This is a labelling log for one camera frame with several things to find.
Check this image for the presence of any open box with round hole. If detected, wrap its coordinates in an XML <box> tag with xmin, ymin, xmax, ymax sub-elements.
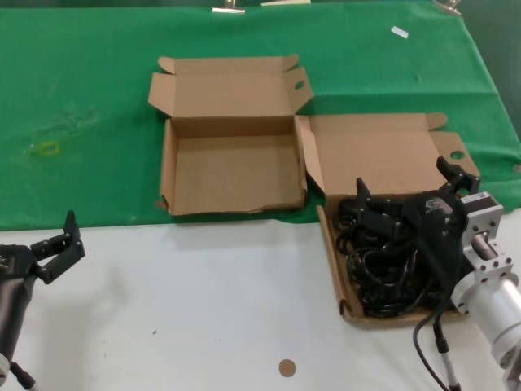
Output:
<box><xmin>295</xmin><ymin>112</ymin><xmax>482</xmax><ymax>332</ymax></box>

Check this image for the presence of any metal table clip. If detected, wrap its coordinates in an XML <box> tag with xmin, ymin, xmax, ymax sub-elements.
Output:
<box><xmin>432</xmin><ymin>0</ymin><xmax>462</xmax><ymax>17</ymax></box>

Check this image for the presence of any torn-edged open cardboard box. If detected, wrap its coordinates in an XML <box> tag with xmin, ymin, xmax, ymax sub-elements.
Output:
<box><xmin>156</xmin><ymin>55</ymin><xmax>313</xmax><ymax>217</ymax></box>

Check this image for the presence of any yellow rubber band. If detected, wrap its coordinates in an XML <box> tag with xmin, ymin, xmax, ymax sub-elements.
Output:
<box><xmin>38</xmin><ymin>141</ymin><xmax>62</xmax><ymax>158</ymax></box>

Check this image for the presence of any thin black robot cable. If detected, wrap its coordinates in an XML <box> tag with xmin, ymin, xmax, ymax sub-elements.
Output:
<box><xmin>412</xmin><ymin>303</ymin><xmax>451</xmax><ymax>391</ymax></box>

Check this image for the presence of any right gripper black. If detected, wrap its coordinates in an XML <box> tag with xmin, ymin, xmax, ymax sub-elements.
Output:
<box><xmin>356</xmin><ymin>156</ymin><xmax>482</xmax><ymax>297</ymax></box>

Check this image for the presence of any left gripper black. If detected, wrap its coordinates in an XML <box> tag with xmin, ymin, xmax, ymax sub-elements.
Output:
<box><xmin>0</xmin><ymin>209</ymin><xmax>87</xmax><ymax>362</ymax></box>

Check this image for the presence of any green table cloth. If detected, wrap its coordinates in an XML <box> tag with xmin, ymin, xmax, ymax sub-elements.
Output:
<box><xmin>0</xmin><ymin>2</ymin><xmax>521</xmax><ymax>234</ymax></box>

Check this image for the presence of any cable with silver connector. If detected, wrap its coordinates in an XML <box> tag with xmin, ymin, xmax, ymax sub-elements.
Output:
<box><xmin>431</xmin><ymin>317</ymin><xmax>463</xmax><ymax>391</ymax></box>
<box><xmin>9</xmin><ymin>360</ymin><xmax>38</xmax><ymax>391</ymax></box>

